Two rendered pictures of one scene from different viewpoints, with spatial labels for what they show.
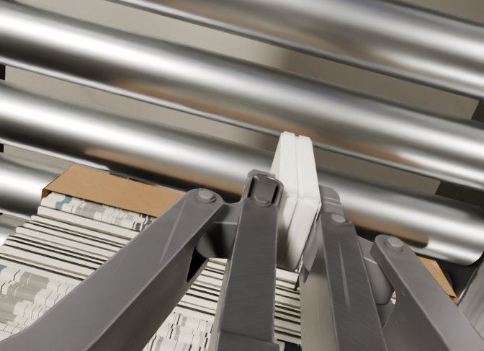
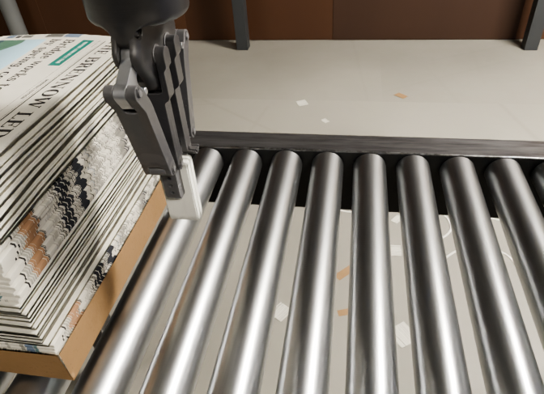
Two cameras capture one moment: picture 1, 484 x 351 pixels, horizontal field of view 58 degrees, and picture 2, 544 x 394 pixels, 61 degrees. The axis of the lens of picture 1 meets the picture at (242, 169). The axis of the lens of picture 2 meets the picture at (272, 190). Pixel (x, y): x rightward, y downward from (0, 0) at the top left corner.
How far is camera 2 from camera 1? 0.38 m
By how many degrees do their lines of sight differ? 52
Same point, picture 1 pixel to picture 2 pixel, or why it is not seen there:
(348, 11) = (260, 298)
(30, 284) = not seen: hidden behind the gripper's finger
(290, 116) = (197, 279)
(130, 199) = (155, 200)
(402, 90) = not seen: outside the picture
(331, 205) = (179, 183)
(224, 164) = (167, 255)
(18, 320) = not seen: hidden behind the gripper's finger
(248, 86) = (215, 260)
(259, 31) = (246, 263)
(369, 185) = (142, 341)
